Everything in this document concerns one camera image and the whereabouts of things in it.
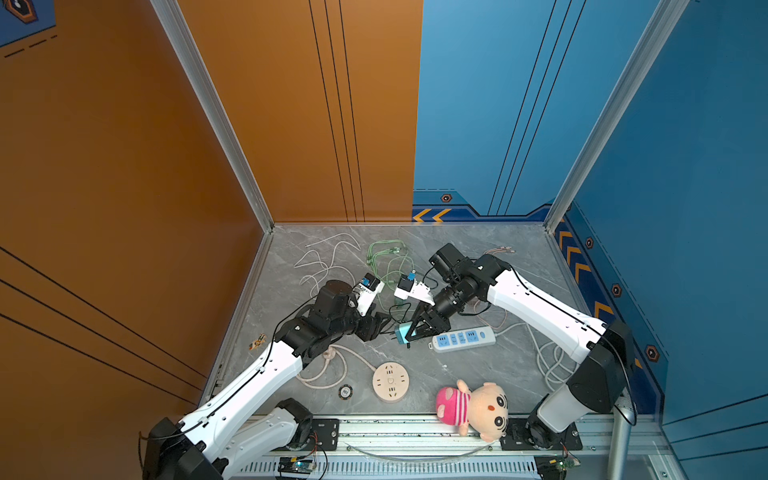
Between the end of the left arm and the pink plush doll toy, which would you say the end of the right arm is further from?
the pink plush doll toy

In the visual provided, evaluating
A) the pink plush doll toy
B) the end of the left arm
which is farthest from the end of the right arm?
the pink plush doll toy

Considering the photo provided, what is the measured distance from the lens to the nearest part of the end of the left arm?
67 centimetres

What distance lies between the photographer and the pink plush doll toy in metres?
0.71
